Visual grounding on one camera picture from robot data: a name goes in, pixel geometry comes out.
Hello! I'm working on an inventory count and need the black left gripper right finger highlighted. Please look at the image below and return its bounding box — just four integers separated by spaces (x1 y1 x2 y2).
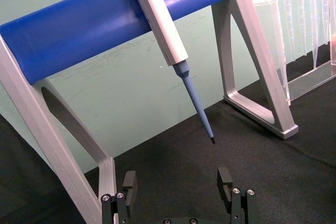
216 167 257 224

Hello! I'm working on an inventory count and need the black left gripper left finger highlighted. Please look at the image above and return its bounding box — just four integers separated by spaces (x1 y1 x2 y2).
101 170 139 224

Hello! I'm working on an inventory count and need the black table cloth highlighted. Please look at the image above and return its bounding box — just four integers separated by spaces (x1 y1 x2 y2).
0 48 336 224

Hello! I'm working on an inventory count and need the clear acrylic tip rack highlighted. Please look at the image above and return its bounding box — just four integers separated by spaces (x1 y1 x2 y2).
249 0 336 102

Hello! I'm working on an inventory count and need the grey pipette with blue shaft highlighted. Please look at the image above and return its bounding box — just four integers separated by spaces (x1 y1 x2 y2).
123 0 217 145

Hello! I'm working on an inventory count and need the grey stand with blue bar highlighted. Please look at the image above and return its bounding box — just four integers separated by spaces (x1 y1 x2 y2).
0 0 299 224

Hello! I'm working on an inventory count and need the pink translucent container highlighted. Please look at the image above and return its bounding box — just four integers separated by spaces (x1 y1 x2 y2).
330 34 336 67

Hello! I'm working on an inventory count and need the clear pipette tip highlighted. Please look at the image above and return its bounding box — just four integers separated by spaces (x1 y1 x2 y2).
310 0 320 70
298 0 308 57
321 0 331 44

